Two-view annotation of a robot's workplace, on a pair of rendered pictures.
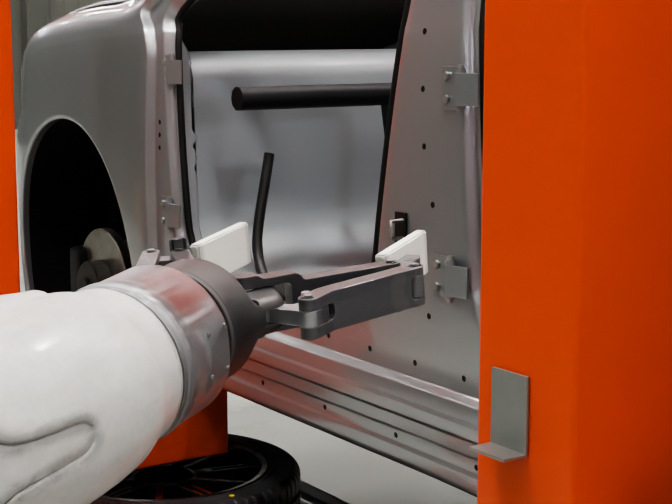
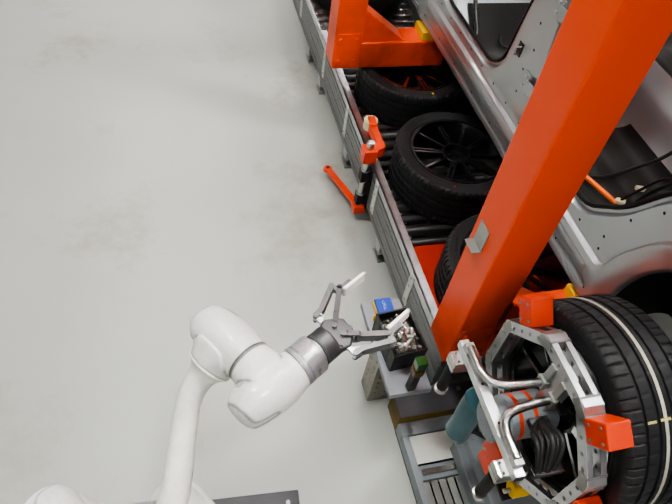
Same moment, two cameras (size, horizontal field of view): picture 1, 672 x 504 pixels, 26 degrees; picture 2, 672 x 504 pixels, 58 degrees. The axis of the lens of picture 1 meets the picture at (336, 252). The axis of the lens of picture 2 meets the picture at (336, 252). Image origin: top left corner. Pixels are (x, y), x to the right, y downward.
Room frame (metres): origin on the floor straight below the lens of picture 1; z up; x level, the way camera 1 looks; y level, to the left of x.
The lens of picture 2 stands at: (0.16, -0.06, 2.50)
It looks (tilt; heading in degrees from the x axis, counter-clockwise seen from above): 50 degrees down; 13
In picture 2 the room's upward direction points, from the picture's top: 10 degrees clockwise
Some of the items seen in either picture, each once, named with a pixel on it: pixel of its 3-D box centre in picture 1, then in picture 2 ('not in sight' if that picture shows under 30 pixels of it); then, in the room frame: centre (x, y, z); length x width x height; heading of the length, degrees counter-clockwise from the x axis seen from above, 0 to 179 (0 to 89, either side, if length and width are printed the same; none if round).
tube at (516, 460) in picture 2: not in sight; (538, 423); (1.06, -0.48, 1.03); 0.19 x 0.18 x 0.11; 124
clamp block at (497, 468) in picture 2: not in sight; (508, 469); (0.95, -0.45, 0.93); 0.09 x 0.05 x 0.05; 124
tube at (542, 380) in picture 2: not in sight; (508, 359); (1.22, -0.37, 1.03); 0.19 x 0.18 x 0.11; 124
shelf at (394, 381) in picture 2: not in sight; (394, 345); (1.51, -0.05, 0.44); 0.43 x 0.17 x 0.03; 34
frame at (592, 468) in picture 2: not in sight; (538, 411); (1.21, -0.53, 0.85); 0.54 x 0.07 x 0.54; 34
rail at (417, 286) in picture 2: not in sight; (371, 169); (2.64, 0.40, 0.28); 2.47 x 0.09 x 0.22; 34
